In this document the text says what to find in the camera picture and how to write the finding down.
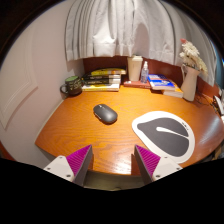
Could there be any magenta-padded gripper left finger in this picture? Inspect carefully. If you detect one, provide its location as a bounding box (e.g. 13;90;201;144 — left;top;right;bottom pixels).
43;144;95;187

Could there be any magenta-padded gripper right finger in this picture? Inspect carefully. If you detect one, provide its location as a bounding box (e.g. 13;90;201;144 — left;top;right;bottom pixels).
134;144;184;185

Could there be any dark grey computer mouse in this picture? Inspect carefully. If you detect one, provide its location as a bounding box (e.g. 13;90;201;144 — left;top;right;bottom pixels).
92;103;119;125

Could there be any white and grey mouse pad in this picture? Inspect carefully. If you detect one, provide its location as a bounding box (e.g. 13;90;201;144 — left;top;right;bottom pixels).
131;110;196;165

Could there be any dark mug with green inside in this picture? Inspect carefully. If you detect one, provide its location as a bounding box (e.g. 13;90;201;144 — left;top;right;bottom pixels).
59;75;83;98

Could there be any blue book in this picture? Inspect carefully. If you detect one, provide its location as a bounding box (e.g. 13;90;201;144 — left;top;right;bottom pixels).
147;73;176;92

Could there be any yellow and white book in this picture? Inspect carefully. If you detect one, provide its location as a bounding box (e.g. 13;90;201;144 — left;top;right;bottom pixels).
81;83;121;93

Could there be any red book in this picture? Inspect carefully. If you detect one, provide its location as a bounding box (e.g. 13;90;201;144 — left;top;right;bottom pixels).
123;80;152;90

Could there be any white electronic device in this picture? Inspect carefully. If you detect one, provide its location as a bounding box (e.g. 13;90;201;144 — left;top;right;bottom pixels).
213;94;224;116

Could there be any white pitcher vase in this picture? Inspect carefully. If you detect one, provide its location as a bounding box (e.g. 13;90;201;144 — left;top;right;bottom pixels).
180;63;201;102

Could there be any clear spray bottle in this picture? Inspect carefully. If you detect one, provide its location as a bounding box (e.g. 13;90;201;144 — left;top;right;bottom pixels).
140;60;150;84

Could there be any cream tumbler with lid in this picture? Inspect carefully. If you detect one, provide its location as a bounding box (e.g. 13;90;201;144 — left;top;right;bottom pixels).
126;54;144;82

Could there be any white flower bouquet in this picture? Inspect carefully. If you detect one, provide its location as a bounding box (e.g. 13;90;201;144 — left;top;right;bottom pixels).
179;38;209;75

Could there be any white curtain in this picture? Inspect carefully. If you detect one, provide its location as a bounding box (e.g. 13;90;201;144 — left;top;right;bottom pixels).
64;0;218;87

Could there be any black cable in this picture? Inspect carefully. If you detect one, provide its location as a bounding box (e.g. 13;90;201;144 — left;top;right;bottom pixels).
194;92;218;108

